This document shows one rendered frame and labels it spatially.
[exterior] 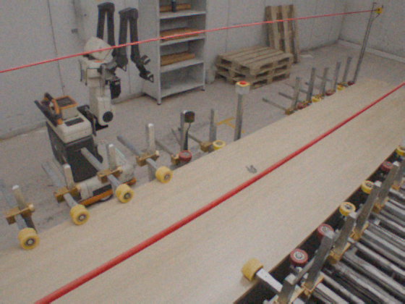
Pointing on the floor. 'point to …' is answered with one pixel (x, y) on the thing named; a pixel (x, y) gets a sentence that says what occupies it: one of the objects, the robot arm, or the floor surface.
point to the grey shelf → (171, 79)
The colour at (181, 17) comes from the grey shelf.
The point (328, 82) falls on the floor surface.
